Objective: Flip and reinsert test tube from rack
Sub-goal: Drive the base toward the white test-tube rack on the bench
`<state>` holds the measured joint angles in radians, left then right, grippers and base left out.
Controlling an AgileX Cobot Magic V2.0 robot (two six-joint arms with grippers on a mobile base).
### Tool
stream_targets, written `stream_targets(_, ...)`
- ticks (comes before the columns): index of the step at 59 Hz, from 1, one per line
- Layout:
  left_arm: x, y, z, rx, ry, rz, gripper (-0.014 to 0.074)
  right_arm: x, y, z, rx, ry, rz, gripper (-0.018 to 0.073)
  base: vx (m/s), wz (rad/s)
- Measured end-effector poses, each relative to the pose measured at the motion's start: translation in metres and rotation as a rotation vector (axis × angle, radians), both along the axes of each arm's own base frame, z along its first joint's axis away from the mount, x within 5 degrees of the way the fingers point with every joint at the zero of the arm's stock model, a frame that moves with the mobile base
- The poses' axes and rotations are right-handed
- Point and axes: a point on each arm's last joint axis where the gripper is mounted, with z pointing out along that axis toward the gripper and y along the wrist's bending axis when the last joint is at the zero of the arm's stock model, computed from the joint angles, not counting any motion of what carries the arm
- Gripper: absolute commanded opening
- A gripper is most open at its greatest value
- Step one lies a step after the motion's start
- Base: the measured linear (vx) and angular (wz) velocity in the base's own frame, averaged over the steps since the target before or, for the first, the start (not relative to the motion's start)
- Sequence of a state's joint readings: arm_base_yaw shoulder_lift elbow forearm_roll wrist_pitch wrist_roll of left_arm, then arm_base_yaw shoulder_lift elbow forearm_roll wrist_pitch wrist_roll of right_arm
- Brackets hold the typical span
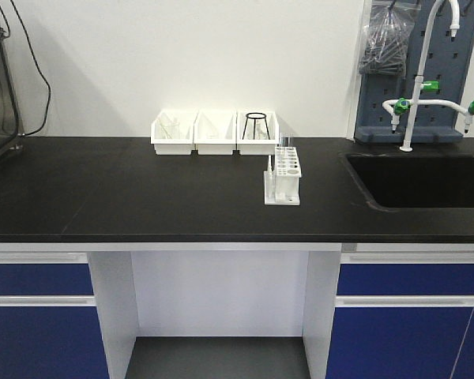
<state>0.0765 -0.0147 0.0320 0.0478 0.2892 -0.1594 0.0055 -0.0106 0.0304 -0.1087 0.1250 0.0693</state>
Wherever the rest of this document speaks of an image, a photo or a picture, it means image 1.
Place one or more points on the grey-blue pegboard drying rack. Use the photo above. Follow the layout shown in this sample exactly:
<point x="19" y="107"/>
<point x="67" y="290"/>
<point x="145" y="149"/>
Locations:
<point x="448" y="58"/>

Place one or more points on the clear glass flask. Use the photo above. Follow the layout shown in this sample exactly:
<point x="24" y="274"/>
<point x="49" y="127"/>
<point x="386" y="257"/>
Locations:
<point x="261" y="130"/>

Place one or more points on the lower right blue cabinet door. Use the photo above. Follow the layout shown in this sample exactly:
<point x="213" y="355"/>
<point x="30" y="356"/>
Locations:
<point x="402" y="336"/>

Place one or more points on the upper left blue drawer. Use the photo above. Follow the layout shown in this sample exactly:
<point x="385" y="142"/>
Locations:
<point x="44" y="274"/>

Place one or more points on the right white storage bin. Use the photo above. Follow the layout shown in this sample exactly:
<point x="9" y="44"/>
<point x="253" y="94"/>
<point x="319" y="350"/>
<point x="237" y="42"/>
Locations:
<point x="257" y="147"/>

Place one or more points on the lower left blue cabinet door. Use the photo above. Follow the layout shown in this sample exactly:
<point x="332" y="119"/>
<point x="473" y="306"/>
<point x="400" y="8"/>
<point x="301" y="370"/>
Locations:
<point x="51" y="336"/>

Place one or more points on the black wire tripod stand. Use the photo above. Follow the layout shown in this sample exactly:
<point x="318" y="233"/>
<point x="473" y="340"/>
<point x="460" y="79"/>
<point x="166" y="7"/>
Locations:
<point x="248" y="128"/>

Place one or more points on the white lab faucet green knobs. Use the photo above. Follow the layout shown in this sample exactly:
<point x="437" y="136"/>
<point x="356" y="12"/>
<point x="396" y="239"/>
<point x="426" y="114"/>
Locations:
<point x="396" y="107"/>

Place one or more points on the middle white storage bin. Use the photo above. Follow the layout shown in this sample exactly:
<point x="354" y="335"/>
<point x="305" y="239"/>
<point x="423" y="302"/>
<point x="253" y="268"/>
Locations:
<point x="215" y="132"/>

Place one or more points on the black lab sink basin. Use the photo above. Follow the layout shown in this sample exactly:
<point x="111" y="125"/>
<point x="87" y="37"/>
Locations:
<point x="390" y="182"/>

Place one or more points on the upper right blue drawer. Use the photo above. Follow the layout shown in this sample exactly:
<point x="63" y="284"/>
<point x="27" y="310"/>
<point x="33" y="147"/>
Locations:
<point x="430" y="273"/>

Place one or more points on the clear glass beaker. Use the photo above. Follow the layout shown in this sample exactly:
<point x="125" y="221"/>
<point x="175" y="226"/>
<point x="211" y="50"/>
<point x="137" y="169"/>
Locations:
<point x="170" y="128"/>

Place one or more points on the white test tube rack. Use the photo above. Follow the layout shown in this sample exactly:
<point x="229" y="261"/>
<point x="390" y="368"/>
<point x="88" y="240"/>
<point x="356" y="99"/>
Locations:
<point x="281" y="179"/>

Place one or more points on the left white storage bin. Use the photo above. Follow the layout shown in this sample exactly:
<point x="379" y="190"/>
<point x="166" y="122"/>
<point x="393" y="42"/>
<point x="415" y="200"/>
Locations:
<point x="182" y="146"/>

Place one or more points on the blue cabinet door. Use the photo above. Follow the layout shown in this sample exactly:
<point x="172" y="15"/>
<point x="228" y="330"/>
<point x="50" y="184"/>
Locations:
<point x="402" y="336"/>
<point x="51" y="336"/>

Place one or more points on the clear glass test tube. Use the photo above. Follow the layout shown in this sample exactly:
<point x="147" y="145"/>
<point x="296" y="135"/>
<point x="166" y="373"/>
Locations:
<point x="285" y="141"/>

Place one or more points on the white storage bin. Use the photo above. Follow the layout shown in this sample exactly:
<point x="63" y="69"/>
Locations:
<point x="215" y="132"/>
<point x="257" y="147"/>
<point x="182" y="146"/>

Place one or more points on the blue drawer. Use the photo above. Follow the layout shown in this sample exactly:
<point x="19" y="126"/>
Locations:
<point x="430" y="273"/>
<point x="44" y="274"/>

